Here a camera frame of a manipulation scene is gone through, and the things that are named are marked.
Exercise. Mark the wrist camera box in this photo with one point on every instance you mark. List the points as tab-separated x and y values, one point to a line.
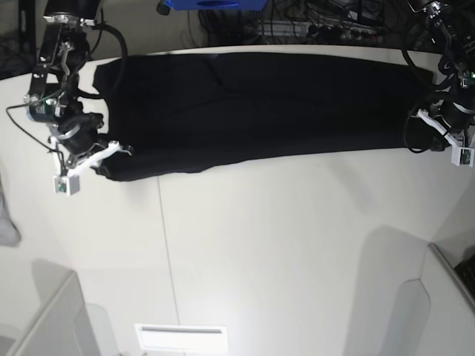
462	156
66	185

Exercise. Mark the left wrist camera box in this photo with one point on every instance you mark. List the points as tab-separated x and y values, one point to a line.
462	156

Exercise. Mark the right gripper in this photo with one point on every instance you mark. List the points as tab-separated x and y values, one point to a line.
79	144

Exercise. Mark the black keyboard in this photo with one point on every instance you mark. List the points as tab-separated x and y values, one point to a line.
466	272

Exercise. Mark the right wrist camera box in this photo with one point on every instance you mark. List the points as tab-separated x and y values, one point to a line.
66	185

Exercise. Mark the grey partition right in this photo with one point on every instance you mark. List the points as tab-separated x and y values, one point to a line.
433	314

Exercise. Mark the black cabinet post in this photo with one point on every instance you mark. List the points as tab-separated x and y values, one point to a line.
27	34

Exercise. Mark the black T-shirt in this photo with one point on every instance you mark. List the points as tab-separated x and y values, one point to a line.
188	113

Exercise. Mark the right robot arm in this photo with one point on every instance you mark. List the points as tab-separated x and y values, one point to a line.
54	96

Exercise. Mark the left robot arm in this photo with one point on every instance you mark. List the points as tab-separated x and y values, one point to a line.
450	25

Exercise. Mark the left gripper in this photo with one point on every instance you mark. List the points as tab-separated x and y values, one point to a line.
449	122

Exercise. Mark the grey partition left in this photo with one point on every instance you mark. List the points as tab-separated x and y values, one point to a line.
44	312

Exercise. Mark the blue plastic box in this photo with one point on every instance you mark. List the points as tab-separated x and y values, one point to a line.
164	7

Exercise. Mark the grey partition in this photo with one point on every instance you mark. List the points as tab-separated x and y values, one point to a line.
433	314
44	312

